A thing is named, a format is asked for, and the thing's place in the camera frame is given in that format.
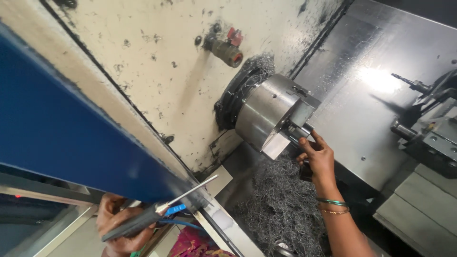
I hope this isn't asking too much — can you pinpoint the white metal plate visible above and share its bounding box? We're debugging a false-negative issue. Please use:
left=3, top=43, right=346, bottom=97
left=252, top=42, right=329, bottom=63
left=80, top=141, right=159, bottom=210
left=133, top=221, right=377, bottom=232
left=205, top=164, right=234, bottom=198

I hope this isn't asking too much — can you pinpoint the drill bit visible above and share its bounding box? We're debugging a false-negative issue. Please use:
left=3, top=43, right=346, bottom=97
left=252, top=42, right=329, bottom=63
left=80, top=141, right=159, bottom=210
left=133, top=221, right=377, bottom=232
left=391, top=73, right=433, bottom=95

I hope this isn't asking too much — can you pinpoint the stainless steel guard panel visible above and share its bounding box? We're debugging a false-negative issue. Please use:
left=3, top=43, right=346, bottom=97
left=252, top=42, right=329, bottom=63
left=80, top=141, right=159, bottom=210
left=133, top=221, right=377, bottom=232
left=291, top=0, right=457, bottom=191

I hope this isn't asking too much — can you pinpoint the black air blow gun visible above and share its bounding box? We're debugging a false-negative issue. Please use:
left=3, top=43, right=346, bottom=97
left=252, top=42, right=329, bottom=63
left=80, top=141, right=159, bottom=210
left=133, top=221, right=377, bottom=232
left=101, top=174, right=219, bottom=243

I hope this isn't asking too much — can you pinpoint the blue machine door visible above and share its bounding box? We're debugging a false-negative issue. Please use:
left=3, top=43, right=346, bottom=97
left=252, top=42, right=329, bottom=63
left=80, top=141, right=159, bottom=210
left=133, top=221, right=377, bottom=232
left=0, top=21, right=212, bottom=215

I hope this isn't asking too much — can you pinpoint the glass door window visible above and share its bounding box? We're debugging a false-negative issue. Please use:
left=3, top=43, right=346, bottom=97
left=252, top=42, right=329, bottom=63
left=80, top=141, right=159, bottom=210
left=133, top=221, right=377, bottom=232
left=0, top=173, right=99, bottom=257

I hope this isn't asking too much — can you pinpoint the cream machine bulkhead panel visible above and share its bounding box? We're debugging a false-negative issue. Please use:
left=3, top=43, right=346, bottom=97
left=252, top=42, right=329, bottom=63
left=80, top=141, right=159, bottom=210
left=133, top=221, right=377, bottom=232
left=0, top=0, right=346, bottom=181

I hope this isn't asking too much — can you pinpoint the metal cylinder workpiece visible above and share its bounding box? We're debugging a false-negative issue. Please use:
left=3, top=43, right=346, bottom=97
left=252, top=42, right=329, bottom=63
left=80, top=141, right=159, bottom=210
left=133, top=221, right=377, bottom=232
left=288, top=122, right=315, bottom=146

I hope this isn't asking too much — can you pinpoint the green bangle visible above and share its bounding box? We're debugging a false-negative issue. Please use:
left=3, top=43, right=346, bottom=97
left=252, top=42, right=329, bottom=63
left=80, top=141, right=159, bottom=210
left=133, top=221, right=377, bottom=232
left=316, top=197, right=349, bottom=208

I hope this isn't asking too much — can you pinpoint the steel lathe chuck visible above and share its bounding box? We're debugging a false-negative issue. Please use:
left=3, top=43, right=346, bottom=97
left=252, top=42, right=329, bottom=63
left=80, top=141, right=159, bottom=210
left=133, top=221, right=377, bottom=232
left=234, top=74, right=321, bottom=160

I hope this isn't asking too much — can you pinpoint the blue air hose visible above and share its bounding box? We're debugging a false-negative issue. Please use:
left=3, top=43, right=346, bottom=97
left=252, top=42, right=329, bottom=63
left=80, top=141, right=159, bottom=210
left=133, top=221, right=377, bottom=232
left=159, top=219, right=205, bottom=231

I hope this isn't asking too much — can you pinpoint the heap of metal swarf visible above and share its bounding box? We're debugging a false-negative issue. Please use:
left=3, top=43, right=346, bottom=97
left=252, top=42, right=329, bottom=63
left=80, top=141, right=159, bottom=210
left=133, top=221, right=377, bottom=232
left=234, top=152, right=327, bottom=257

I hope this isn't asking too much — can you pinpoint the person's right hand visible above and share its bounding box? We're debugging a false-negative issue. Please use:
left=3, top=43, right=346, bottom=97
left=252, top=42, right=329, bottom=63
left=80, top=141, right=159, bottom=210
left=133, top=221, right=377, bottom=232
left=296, top=129, right=336, bottom=187

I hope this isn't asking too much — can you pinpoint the grey way cover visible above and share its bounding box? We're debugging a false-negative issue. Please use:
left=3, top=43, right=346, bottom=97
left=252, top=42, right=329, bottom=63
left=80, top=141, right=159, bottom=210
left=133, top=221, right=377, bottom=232
left=372, top=163, right=457, bottom=257

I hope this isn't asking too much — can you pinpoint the gold bangle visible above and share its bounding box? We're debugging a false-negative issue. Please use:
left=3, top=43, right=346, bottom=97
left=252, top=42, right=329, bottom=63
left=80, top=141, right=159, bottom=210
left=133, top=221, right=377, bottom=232
left=317, top=206, right=351, bottom=215

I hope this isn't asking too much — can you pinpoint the lathe tool turret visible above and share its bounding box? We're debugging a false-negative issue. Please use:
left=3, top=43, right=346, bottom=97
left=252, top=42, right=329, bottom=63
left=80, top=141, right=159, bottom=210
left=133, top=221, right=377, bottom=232
left=390, top=69, right=457, bottom=179

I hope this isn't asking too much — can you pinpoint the black spindle ring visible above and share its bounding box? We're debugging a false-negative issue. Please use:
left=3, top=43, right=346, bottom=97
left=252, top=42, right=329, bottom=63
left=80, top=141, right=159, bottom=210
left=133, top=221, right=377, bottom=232
left=214, top=54, right=276, bottom=131

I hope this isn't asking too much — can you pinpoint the pink patterned garment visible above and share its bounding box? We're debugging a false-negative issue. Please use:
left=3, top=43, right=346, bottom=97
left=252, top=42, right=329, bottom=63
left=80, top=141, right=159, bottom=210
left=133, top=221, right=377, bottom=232
left=167, top=225, right=237, bottom=257

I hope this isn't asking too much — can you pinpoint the person's left hand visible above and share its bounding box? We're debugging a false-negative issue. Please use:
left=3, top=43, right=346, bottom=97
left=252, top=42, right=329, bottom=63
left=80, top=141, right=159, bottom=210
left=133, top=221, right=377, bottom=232
left=96, top=193, right=158, bottom=256

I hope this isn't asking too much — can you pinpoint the brass valve with red handle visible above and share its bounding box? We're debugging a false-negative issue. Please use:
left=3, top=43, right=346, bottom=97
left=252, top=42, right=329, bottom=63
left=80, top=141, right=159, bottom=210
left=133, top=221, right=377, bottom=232
left=203, top=27, right=245, bottom=69

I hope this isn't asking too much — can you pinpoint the round boring bar tool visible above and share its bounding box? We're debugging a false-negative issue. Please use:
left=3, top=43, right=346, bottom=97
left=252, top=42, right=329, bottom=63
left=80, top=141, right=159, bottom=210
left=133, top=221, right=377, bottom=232
left=390, top=119, right=419, bottom=142

